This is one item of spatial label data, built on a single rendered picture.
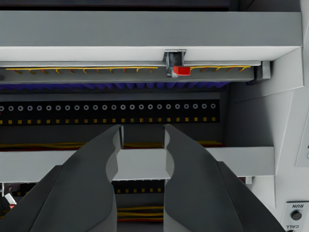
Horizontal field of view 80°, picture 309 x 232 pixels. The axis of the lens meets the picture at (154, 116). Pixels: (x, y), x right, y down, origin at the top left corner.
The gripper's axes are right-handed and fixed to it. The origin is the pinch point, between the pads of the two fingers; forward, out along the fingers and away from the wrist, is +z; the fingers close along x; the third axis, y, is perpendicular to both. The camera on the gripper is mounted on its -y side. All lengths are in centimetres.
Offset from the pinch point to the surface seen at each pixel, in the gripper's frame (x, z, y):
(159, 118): 2.9, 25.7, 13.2
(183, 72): 3.9, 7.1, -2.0
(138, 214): -2.5, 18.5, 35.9
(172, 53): 3.6, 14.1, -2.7
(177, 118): 6.9, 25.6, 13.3
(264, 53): 16.4, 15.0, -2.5
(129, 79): -2.5, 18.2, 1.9
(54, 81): -14.5, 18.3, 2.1
